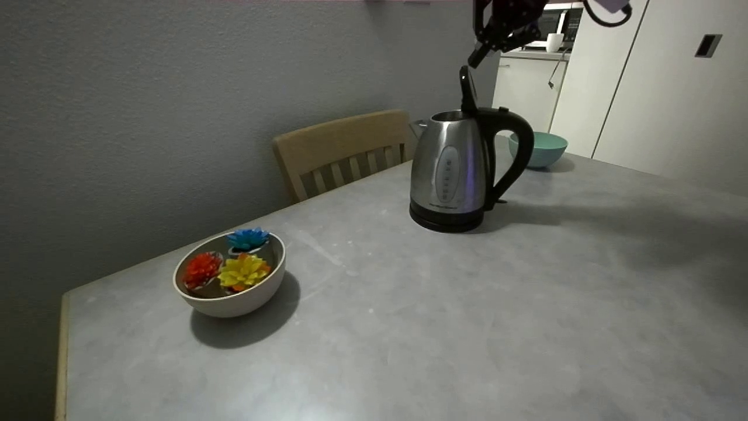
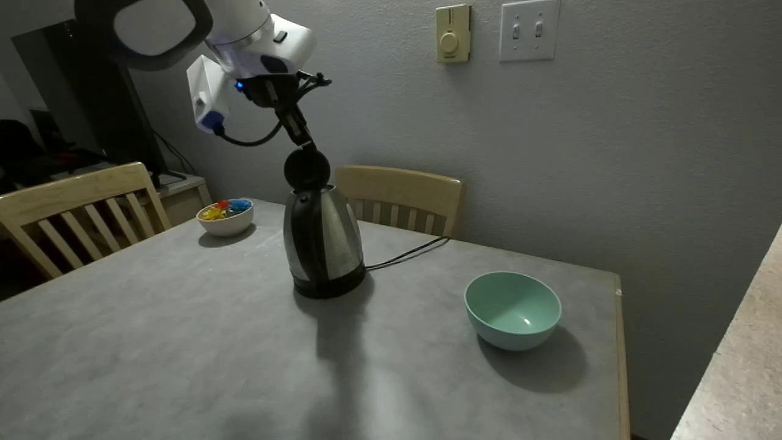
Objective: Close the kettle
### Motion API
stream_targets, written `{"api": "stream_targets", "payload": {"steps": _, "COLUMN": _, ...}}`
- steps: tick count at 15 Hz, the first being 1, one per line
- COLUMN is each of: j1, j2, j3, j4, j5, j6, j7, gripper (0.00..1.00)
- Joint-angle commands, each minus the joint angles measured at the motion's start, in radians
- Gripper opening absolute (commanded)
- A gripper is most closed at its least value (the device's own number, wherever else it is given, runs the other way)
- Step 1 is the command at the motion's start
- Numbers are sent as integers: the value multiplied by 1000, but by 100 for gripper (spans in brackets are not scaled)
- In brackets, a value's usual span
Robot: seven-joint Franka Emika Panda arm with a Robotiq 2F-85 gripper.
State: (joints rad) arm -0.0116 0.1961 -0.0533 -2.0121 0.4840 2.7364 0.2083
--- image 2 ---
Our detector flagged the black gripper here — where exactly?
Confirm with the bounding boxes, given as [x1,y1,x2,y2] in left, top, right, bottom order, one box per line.
[236,70,334,151]

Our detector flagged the black kettle lid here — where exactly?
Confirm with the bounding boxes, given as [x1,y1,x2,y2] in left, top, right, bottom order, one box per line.
[281,143,334,193]

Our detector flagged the stainless steel electric kettle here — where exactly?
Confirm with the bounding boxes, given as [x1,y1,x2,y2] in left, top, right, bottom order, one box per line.
[281,182,369,289]

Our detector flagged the black kettle power base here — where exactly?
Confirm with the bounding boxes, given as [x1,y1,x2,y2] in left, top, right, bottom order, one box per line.
[290,266,369,301]

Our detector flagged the wooden chair with short backrest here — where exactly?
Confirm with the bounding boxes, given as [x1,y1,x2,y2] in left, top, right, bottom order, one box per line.
[332,162,467,239]

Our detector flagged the white bowl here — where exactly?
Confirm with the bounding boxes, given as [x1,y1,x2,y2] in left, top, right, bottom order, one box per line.
[193,195,259,239]

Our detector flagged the low white side cabinet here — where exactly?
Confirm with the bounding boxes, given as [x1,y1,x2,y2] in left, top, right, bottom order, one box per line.
[155,170,215,228]

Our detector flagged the wooden chair with tall slats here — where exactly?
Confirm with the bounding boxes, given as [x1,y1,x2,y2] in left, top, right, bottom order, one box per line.
[0,159,172,280]

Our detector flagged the teal bowl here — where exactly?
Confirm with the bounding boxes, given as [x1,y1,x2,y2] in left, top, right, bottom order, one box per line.
[461,268,565,354]

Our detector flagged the grey speckled countertop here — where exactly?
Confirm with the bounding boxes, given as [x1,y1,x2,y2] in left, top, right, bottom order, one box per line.
[670,225,782,440]

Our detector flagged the black camera cable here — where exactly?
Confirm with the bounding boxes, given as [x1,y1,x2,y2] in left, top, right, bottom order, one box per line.
[211,112,287,151]

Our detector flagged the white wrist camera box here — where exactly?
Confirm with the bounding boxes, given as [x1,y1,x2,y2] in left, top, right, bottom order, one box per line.
[182,54,246,137]

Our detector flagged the beige wall thermostat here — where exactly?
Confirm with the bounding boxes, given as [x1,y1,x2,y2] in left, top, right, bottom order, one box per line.
[433,3,477,66]

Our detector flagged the black kettle power cord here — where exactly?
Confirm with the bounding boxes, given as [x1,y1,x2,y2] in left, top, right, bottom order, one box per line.
[361,231,452,272]

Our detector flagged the white double light switch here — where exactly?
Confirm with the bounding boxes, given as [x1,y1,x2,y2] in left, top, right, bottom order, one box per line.
[496,0,562,66]

